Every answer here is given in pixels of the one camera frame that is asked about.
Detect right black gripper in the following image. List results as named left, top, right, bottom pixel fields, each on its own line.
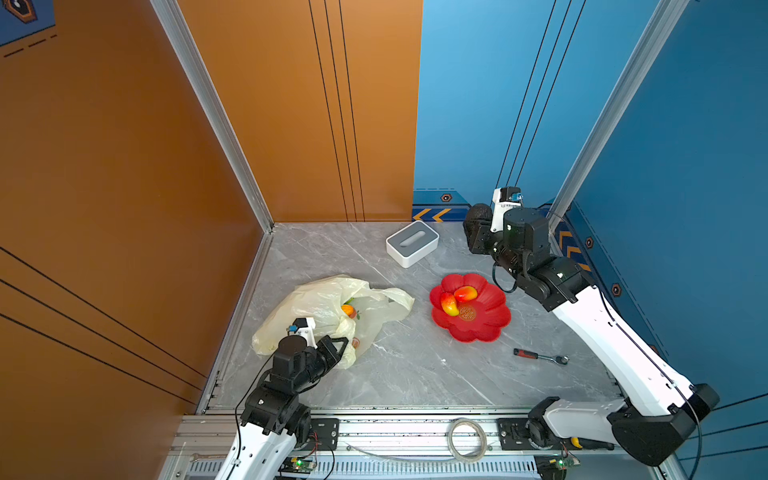
left=463, top=217, right=527, bottom=283

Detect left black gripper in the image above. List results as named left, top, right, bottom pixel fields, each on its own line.
left=292, top=335, right=348, bottom=396

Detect green yellow papaya fruit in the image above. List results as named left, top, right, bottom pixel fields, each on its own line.
left=341, top=304, right=358, bottom=319

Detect cream plastic bag orange prints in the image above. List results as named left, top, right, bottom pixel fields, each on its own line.
left=252, top=275, right=415, bottom=370

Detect small red yellow fruit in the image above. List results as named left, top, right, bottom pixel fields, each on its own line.
left=440, top=292, right=460, bottom=317

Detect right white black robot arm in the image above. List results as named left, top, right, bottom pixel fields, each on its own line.
left=463, top=204, right=719, bottom=467

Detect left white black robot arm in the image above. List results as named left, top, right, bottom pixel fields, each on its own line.
left=217, top=334, right=349, bottom=479

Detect red orange peach fruit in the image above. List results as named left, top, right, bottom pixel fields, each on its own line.
left=453, top=285, right=478, bottom=303

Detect red flower-shaped plate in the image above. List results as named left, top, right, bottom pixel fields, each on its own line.
left=429, top=273, right=511, bottom=343

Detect white grey tissue box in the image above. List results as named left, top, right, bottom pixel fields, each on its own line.
left=385, top=220, right=440, bottom=268

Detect left green circuit board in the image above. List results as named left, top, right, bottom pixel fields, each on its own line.
left=278, top=457, right=317, bottom=477

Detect green circuit board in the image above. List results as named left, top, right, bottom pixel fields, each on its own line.
left=534, top=456, right=581, bottom=480
left=278, top=457, right=317, bottom=477

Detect red black ratchet wrench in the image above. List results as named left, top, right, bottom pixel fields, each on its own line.
left=513, top=348, right=569, bottom=366

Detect coiled clear tube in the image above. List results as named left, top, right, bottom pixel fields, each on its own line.
left=446, top=418, right=489, bottom=464

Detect yellow black screwdriver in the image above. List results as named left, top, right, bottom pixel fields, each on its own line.
left=570, top=437, right=614, bottom=451

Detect right green circuit board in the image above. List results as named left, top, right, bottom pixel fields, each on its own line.
left=534, top=456, right=581, bottom=480

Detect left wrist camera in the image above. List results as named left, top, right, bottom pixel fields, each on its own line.
left=287, top=317, right=316, bottom=348

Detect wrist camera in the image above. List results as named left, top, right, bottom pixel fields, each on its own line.
left=287, top=317, right=316, bottom=348
left=491, top=186, right=523, bottom=233

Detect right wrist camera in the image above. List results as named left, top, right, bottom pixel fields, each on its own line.
left=491, top=186, right=523, bottom=233

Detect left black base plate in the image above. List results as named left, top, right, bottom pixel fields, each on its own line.
left=299, top=417, right=340, bottom=451

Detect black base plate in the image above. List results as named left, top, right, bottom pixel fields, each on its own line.
left=299, top=417, right=340, bottom=451
left=496, top=417, right=536, bottom=451

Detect aluminium rail frame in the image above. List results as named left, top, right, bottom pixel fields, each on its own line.
left=159, top=408, right=689, bottom=479

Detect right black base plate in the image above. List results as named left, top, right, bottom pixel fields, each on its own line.
left=496, top=417, right=536, bottom=451

